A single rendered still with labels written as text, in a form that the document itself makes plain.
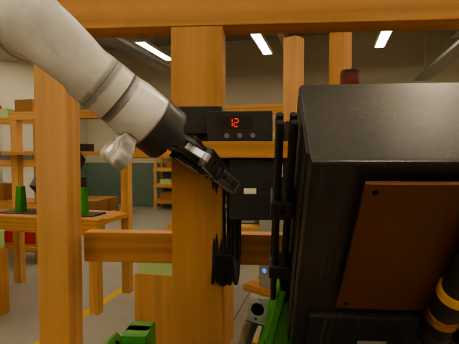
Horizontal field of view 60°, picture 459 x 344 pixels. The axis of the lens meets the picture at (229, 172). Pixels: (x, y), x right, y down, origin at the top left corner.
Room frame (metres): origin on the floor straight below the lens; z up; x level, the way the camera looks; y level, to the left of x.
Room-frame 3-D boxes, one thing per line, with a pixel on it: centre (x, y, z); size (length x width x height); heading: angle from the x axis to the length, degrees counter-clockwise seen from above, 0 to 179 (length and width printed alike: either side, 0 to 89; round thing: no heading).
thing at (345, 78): (1.08, -0.32, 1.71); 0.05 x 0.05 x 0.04
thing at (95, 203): (9.58, 3.30, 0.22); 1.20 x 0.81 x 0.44; 169
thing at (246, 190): (1.01, -0.09, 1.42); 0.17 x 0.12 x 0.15; 86
